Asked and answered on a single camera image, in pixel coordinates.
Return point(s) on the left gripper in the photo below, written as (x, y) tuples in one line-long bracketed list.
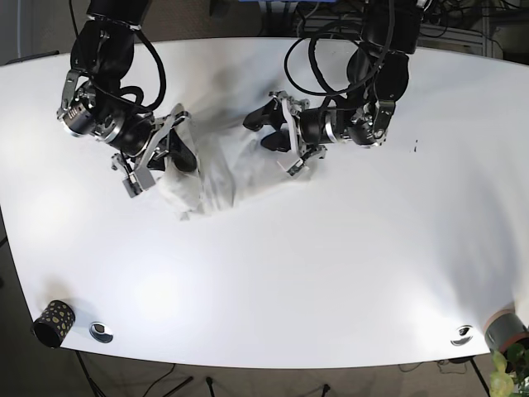
[(298, 150)]

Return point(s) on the grey plant pot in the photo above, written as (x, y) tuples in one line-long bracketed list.
[(504, 329)]

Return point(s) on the black gold-dotted cup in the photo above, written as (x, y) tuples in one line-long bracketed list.
[(54, 323)]

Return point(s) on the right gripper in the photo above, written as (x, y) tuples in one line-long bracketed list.
[(164, 147)]

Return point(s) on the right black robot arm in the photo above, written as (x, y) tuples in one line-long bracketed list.
[(95, 103)]

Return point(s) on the white printed T-shirt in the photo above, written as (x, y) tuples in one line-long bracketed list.
[(233, 167)]

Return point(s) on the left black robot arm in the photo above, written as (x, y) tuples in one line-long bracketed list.
[(378, 76)]

